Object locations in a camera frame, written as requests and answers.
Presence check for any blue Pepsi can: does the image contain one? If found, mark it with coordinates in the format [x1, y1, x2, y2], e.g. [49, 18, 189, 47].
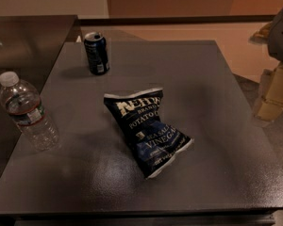
[84, 31, 109, 75]

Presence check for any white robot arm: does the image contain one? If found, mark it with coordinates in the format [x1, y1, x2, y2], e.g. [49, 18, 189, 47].
[251, 8, 283, 127]

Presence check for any blue Kettle chip bag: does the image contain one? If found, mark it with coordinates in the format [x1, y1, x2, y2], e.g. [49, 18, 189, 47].
[104, 88, 193, 179]

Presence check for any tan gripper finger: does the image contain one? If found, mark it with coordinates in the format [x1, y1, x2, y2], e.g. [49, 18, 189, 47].
[253, 68, 283, 121]
[250, 23, 272, 44]

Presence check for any clear plastic water bottle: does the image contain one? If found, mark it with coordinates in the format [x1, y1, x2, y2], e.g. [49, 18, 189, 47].
[0, 72, 59, 151]

